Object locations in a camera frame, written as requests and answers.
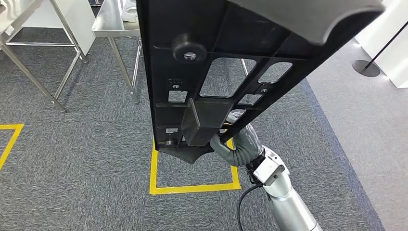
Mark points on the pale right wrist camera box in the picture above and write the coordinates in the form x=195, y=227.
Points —
x=269, y=172

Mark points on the black plastic frame part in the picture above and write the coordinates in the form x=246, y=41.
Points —
x=159, y=63

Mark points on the white panel block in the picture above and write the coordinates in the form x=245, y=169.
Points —
x=79, y=22

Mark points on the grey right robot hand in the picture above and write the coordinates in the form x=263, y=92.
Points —
x=250, y=142

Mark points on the white partition block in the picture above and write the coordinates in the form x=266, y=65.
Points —
x=395, y=54

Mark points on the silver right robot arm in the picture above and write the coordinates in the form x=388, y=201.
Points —
x=287, y=207

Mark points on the stainless steel workbench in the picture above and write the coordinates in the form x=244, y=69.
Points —
x=108, y=22

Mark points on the yellow floor tape outline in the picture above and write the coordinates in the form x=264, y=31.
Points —
x=11, y=143
x=191, y=188

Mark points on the steel frame table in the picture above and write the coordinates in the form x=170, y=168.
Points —
x=32, y=76

